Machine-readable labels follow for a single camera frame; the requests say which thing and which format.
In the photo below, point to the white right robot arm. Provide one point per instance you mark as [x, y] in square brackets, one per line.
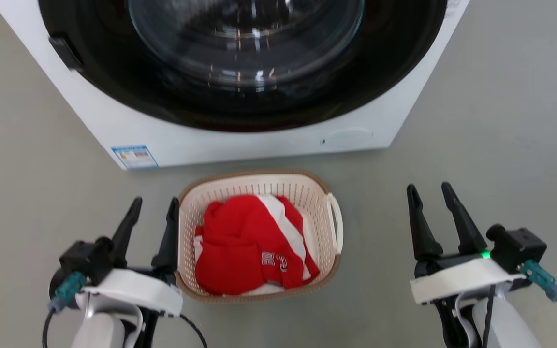
[505, 324]

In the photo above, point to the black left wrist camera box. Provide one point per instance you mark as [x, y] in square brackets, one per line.
[87, 258]

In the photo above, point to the blue white energy label sticker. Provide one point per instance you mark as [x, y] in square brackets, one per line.
[135, 157]

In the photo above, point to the black round glass washer door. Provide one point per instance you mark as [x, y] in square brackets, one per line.
[114, 77]

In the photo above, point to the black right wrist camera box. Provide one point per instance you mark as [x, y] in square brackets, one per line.
[520, 246]

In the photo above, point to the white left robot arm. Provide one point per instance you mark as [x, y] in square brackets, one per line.
[104, 331]

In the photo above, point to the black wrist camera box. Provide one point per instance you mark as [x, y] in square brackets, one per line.
[520, 246]
[87, 258]

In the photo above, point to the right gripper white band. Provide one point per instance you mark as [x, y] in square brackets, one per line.
[457, 280]

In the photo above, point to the cream plastic laundry basket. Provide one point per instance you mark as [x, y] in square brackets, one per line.
[259, 184]

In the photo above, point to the red and white garment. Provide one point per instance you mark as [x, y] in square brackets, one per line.
[240, 246]

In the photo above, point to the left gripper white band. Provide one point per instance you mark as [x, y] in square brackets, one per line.
[138, 289]

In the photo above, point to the white front-load washing machine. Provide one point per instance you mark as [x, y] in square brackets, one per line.
[259, 142]

